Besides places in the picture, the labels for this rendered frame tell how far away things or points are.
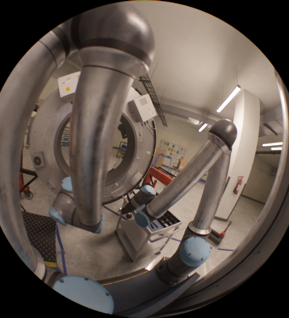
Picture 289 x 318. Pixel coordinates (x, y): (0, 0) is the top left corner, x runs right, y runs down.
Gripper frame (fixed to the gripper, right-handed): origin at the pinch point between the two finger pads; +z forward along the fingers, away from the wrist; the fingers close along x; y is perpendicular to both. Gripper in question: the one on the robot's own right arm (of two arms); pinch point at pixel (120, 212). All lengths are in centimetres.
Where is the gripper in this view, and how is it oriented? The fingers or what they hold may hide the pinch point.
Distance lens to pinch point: 93.1
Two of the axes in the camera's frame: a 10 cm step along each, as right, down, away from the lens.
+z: -6.2, 7.1, 3.3
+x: 6.6, 2.4, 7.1
